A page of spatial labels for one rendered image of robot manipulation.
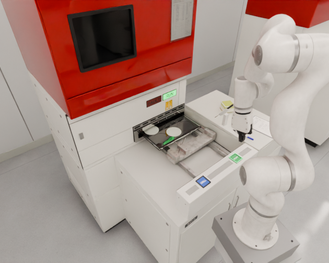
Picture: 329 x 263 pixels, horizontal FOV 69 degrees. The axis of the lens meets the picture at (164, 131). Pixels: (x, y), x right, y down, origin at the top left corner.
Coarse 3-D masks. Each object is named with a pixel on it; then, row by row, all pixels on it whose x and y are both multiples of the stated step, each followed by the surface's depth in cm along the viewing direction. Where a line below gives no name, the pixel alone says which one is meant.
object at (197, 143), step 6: (198, 138) 157; (204, 138) 157; (210, 138) 157; (186, 144) 152; (192, 144) 152; (198, 144) 152; (204, 144) 154; (192, 150) 148; (168, 156) 144; (180, 156) 144; (186, 156) 146; (174, 162) 141
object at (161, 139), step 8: (168, 120) 169; (176, 120) 169; (184, 120) 169; (160, 128) 161; (184, 128) 162; (192, 128) 162; (152, 136) 155; (160, 136) 155; (168, 136) 155; (176, 136) 155; (160, 144) 149
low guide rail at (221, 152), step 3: (195, 132) 166; (195, 135) 166; (198, 135) 164; (210, 144) 157; (213, 144) 157; (210, 147) 158; (213, 147) 156; (216, 147) 154; (216, 150) 154; (219, 150) 152; (222, 150) 152; (219, 153) 153; (222, 153) 151; (225, 153) 150; (222, 156) 152; (225, 156) 150
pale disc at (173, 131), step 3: (168, 129) 161; (171, 129) 161; (174, 129) 161; (177, 129) 161; (168, 132) 158; (171, 132) 159; (174, 132) 159; (177, 132) 159; (180, 132) 159; (171, 135) 156; (174, 135) 156; (177, 135) 156
